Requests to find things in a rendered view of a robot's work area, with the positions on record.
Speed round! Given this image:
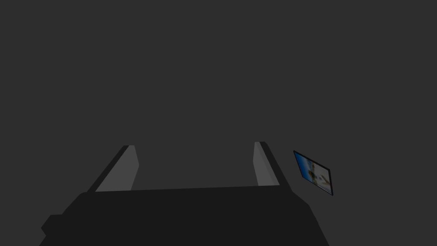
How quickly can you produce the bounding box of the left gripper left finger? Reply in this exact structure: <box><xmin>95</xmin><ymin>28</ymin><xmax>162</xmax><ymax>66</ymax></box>
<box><xmin>87</xmin><ymin>145</ymin><xmax>140</xmax><ymax>193</ymax></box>

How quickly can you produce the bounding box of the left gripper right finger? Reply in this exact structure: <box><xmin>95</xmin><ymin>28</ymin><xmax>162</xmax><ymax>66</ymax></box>
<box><xmin>253</xmin><ymin>141</ymin><xmax>293</xmax><ymax>191</ymax></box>

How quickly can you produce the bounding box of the blue framed wall picture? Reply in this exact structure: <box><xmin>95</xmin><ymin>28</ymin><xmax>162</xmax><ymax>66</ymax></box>
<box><xmin>293</xmin><ymin>149</ymin><xmax>334</xmax><ymax>197</ymax></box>

